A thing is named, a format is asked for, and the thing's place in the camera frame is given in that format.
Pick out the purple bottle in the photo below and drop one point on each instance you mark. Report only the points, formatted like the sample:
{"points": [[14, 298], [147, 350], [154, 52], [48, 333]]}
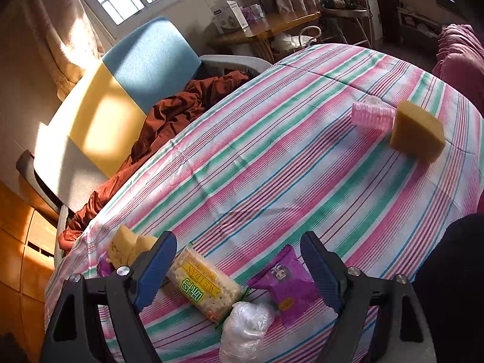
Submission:
{"points": [[256, 13]]}

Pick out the beige patterned curtain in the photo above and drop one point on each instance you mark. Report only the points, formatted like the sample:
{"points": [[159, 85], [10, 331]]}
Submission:
{"points": [[64, 37]]}

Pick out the grey yellow blue chair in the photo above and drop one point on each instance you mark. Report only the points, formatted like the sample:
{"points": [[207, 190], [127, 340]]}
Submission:
{"points": [[242, 62]]}

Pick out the wooden wardrobe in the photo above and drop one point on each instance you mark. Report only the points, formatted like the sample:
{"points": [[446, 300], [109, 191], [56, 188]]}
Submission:
{"points": [[19, 253]]}

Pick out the wooden side table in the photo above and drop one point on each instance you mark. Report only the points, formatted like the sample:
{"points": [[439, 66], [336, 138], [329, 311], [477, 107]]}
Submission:
{"points": [[272, 26]]}

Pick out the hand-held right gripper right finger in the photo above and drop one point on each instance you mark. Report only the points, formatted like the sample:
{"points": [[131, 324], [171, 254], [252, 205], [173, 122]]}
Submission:
{"points": [[321, 268]]}

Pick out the purple snack packet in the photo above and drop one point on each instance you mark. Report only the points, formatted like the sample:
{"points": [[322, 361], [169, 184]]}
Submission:
{"points": [[287, 279]]}

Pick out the cracker packet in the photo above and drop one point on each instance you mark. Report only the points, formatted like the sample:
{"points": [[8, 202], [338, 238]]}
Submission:
{"points": [[204, 287]]}

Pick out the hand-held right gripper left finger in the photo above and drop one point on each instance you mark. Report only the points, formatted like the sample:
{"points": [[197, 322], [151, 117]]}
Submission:
{"points": [[155, 268]]}

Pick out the maroon ruffled cover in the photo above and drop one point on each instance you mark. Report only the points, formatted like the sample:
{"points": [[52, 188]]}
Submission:
{"points": [[459, 56]]}

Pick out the wedge yellow sponge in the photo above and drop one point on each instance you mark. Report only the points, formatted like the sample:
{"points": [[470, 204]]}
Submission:
{"points": [[416, 132]]}

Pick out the grey yellow blue headboard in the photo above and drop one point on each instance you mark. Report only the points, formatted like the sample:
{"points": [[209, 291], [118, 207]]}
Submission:
{"points": [[113, 113]]}

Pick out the person's dark clothing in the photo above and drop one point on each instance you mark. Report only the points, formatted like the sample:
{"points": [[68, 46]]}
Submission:
{"points": [[450, 291]]}

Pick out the white cardboard box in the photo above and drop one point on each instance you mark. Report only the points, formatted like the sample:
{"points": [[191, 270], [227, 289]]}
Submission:
{"points": [[230, 17]]}

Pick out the metal frame table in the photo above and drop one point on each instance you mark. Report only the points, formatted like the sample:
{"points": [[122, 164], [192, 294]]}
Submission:
{"points": [[348, 11]]}

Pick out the clear plastic bag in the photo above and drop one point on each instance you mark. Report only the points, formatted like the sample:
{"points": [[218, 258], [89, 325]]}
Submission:
{"points": [[245, 329]]}

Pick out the striped bedsheet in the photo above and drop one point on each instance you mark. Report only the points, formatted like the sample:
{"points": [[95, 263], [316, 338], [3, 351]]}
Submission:
{"points": [[283, 158]]}

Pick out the rust brown quilt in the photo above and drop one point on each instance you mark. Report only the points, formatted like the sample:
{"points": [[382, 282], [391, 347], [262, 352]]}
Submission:
{"points": [[177, 109]]}

